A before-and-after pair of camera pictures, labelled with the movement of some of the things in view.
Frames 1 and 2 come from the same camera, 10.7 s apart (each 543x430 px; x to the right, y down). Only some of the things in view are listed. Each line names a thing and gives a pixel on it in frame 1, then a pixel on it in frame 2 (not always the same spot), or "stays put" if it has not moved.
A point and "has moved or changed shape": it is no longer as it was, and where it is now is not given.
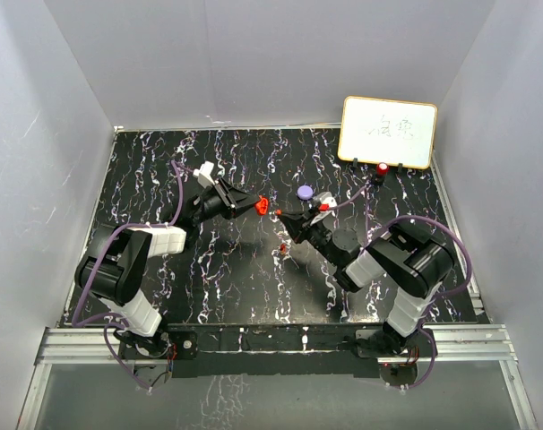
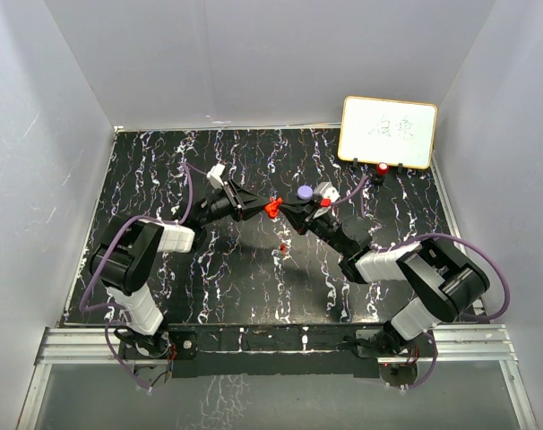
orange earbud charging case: x=262 y=205 has moved or changed shape
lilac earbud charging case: x=305 y=192 stays put
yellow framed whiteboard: x=392 y=132 stays put
